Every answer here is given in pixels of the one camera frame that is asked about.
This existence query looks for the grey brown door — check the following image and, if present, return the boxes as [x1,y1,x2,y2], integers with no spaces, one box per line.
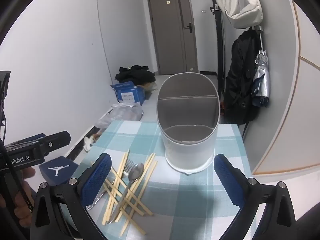
[146,0,200,75]

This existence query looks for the black cable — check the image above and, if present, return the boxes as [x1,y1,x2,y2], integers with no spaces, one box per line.
[0,140,34,214]

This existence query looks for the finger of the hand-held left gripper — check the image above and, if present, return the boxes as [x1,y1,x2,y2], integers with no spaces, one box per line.
[6,133,47,148]
[37,131,71,155]

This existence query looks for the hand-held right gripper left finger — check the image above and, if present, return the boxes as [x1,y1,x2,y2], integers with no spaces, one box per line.
[30,153,112,240]

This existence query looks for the black framed glass door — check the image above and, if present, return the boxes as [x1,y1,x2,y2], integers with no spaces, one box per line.
[208,0,225,112]

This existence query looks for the steel spoon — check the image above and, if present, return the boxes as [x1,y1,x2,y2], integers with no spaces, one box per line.
[107,162,145,225]

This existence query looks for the fork with glittery handle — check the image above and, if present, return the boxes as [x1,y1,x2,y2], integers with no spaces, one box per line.
[86,160,135,210]

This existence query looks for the white hanging bag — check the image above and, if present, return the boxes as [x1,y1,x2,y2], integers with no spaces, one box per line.
[215,0,265,30]

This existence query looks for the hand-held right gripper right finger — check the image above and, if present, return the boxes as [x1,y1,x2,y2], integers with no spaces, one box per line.
[214,154,297,240]

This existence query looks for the silver folded umbrella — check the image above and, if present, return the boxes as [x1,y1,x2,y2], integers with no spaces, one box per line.
[251,25,272,107]

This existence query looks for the grey plastic bag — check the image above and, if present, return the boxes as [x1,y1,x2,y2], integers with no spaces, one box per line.
[96,103,144,128]

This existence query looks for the teal checked tablecloth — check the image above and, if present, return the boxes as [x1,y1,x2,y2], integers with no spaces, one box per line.
[60,120,258,240]

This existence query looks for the navy shoe box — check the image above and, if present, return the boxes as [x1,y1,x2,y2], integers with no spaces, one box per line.
[39,156,79,186]

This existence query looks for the person's left hand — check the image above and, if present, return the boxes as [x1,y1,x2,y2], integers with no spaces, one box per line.
[0,167,36,227]

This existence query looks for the brown paper bag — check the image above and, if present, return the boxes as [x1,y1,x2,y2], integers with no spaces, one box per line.
[144,81,158,93]

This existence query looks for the white grey utensil holder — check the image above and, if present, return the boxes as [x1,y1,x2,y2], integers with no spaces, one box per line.
[157,72,220,175]

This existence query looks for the white cabinet with wood trim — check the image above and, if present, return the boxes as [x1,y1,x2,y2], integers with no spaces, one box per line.
[251,0,320,176]

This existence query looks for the blue cardboard box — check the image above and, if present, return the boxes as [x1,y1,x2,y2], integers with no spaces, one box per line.
[111,81,147,106]

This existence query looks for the black hanging jacket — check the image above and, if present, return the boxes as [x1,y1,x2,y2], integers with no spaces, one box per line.
[223,28,262,126]

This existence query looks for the bunch of bamboo chopsticks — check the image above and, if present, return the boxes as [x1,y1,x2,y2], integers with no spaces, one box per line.
[101,150,158,236]

